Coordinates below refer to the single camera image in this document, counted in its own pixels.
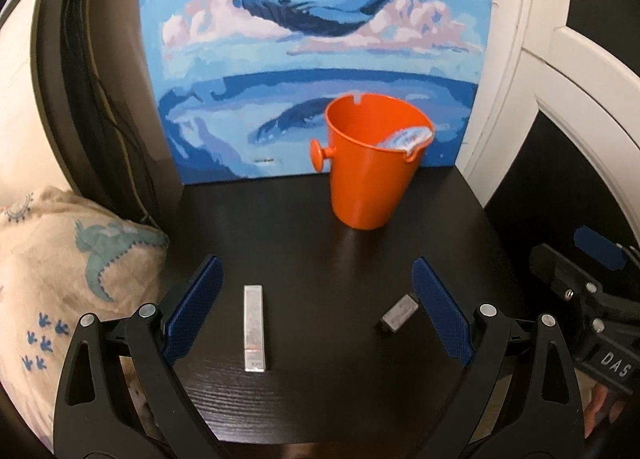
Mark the white door frame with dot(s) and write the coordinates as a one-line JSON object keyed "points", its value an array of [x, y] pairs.
{"points": [[545, 69]]}

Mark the beige dinosaur print blanket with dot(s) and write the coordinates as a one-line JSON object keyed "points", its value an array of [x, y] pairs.
{"points": [[65, 284]]}

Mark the small black box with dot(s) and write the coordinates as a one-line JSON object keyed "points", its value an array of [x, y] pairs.
{"points": [[398, 315]]}

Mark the blue whale painting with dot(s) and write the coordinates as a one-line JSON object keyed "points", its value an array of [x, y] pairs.
{"points": [[310, 54]]}

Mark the orange plastic bucket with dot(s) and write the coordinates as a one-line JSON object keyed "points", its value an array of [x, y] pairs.
{"points": [[372, 174]]}

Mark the person's right hand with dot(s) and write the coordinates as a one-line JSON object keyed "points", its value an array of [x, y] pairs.
{"points": [[600, 409]]}

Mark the long silver box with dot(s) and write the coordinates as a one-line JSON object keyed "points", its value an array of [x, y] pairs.
{"points": [[255, 326]]}

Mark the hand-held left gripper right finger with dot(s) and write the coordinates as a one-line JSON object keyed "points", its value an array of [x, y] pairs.
{"points": [[442, 314]]}

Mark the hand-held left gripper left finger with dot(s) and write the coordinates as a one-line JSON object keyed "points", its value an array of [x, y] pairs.
{"points": [[192, 311]]}

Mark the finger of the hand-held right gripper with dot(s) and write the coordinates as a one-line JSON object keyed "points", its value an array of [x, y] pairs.
{"points": [[562, 274], [597, 246]]}

